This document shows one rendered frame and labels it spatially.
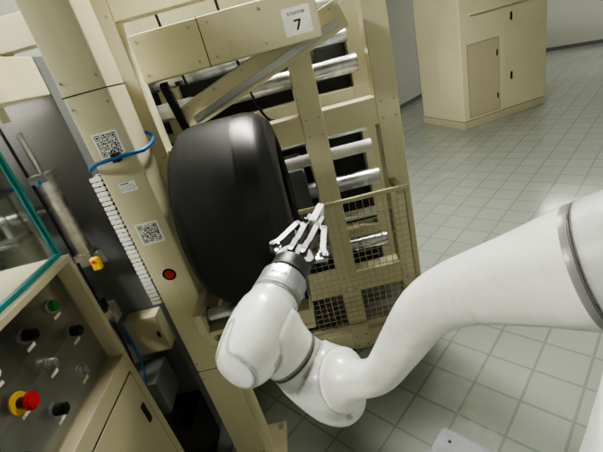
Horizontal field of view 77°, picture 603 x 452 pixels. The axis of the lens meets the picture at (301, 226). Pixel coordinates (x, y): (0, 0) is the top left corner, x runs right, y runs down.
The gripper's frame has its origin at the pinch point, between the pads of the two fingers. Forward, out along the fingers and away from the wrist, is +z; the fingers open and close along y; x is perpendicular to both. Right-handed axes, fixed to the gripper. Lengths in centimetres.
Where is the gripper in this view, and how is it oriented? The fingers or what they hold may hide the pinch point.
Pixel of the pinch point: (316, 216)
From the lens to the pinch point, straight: 87.2
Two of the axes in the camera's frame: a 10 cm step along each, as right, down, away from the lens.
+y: -9.5, -1.8, 2.6
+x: 0.2, 7.9, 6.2
